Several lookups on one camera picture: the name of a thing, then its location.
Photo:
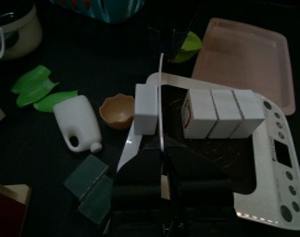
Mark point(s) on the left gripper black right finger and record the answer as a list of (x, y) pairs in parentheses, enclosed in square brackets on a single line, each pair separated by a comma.
[(197, 200)]

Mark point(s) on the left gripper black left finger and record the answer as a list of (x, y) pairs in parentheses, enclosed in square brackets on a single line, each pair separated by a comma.
[(135, 191)]

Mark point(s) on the white toy sushi roll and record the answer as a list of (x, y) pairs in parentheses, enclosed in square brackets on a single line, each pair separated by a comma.
[(222, 114)]

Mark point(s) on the dark green sponge piece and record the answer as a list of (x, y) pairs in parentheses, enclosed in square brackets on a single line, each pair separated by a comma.
[(96, 200), (86, 176)]

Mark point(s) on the white and black kitchen scale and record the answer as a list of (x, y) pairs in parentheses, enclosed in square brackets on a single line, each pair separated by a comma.
[(271, 185)]

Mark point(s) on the brown toy eggshell half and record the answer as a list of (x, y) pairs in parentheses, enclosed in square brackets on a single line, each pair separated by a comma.
[(115, 112)]

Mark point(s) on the white toy milk bottle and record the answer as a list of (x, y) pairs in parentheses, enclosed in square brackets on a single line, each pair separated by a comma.
[(75, 123)]

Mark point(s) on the bright green toy leaf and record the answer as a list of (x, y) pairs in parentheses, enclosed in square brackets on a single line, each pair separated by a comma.
[(32, 86), (52, 102)]

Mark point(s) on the pink plastic tray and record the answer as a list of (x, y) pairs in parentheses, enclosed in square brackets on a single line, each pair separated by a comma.
[(242, 61)]

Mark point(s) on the cream toy pot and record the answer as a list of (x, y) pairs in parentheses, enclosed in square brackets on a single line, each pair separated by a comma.
[(21, 34)]

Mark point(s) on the teal basket with orange rim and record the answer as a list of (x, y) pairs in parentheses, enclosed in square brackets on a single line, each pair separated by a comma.
[(103, 9)]

